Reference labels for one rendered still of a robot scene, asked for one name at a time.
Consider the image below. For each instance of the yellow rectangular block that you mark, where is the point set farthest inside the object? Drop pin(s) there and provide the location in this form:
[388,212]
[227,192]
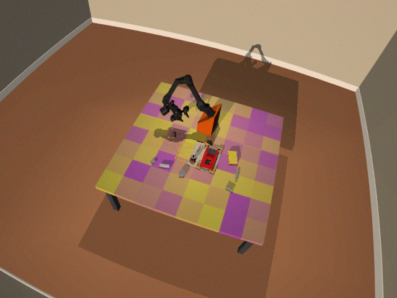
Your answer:
[232,157]

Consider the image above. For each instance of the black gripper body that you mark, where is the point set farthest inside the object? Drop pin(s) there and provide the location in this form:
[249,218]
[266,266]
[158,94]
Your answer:
[185,109]

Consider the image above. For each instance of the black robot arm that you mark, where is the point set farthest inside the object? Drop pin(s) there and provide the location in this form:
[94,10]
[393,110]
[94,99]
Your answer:
[187,80]

